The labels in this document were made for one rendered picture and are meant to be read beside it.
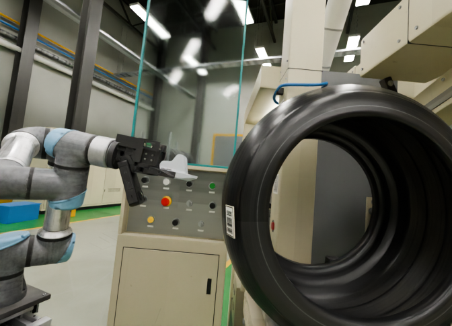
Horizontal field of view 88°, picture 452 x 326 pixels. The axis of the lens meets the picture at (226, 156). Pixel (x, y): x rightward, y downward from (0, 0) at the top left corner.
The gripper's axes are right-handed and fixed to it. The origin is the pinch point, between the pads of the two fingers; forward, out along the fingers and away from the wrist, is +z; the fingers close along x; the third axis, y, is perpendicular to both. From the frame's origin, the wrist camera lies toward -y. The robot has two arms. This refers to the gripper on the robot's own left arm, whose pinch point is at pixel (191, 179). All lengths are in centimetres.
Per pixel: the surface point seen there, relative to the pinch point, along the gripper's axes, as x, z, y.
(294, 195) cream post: 26.3, 34.1, 0.8
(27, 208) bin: 419, -356, -140
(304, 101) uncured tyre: -10.4, 20.8, 21.2
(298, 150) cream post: 26.3, 32.5, 17.3
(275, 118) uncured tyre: -9.9, 15.7, 16.5
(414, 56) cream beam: 8, 56, 49
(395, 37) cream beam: 7, 48, 52
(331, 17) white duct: 61, 47, 98
